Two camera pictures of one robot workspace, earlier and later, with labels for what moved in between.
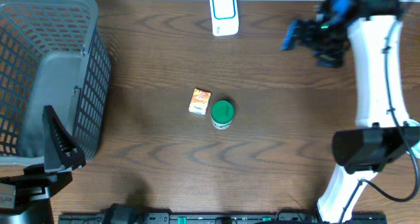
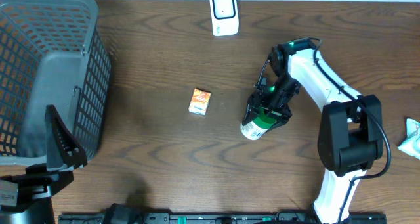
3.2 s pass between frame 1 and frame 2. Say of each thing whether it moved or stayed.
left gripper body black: stayed
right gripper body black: moved
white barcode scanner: stayed
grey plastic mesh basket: stayed
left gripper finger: stayed
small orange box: stayed
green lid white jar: moved
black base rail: stayed
